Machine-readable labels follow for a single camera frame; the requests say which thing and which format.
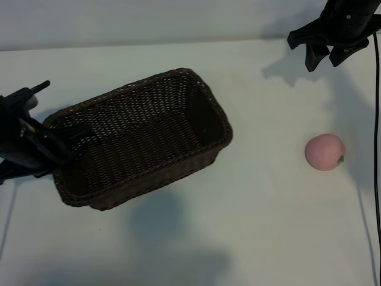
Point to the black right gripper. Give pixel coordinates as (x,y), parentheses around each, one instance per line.
(345,29)

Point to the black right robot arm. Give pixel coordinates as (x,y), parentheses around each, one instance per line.
(354,6)

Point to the pink peach with green leaf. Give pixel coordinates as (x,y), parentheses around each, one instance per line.
(323,152)

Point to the dark brown woven basket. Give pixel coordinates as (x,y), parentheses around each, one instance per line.
(143,134)

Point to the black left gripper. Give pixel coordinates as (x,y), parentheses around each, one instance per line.
(15,125)

